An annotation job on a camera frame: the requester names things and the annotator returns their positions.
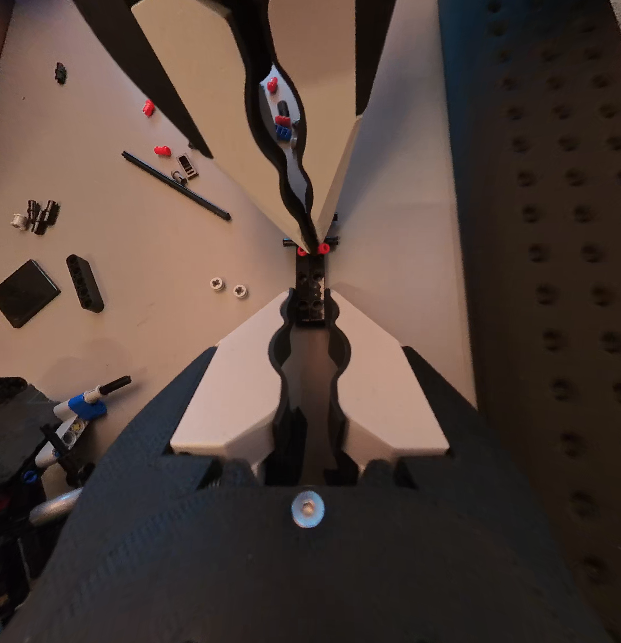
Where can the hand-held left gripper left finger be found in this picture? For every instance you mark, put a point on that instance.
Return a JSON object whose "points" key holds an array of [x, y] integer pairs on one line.
{"points": [[230, 402]]}

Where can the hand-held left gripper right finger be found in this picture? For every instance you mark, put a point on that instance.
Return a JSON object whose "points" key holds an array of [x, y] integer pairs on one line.
{"points": [[390, 402]]}

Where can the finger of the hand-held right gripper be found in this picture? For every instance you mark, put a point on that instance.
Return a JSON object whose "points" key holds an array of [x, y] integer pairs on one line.
{"points": [[330, 75], [205, 90]]}

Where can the black beam assembly red pins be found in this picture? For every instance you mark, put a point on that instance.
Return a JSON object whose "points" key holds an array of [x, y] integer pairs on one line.
{"points": [[310, 281]]}

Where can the light grey desk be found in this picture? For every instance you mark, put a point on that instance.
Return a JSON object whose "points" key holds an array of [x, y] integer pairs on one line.
{"points": [[139, 326]]}

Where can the red connector pin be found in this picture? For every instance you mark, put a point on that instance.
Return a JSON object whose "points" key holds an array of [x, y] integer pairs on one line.
{"points": [[148, 108], [163, 150]]}

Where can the black grille slope brick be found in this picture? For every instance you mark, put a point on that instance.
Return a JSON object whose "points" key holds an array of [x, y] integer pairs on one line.
{"points": [[187, 167]]}

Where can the small grey pin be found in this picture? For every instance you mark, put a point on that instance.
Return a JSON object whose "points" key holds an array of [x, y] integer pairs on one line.
{"points": [[177, 177]]}

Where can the small black brick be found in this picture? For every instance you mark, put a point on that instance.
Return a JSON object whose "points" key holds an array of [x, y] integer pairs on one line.
{"points": [[60, 73]]}

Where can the long black axle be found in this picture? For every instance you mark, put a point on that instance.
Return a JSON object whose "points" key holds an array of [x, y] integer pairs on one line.
{"points": [[174, 184]]}

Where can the black pin connector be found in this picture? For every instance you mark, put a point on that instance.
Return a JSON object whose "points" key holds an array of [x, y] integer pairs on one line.
{"points": [[49, 213], [34, 213]]}

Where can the black short beam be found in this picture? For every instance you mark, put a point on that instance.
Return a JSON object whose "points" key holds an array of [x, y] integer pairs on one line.
{"points": [[85, 284]]}

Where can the light grey small connector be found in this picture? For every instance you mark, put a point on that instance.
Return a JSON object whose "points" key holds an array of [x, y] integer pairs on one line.
{"points": [[19, 220]]}

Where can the black blue toy car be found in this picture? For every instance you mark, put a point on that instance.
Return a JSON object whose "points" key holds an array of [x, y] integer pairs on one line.
{"points": [[19, 442]]}

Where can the dark dimpled panel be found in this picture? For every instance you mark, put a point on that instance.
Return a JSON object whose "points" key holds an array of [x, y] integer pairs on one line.
{"points": [[551, 251]]}

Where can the black square tile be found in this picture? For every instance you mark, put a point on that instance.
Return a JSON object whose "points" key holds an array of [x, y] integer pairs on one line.
{"points": [[25, 294]]}

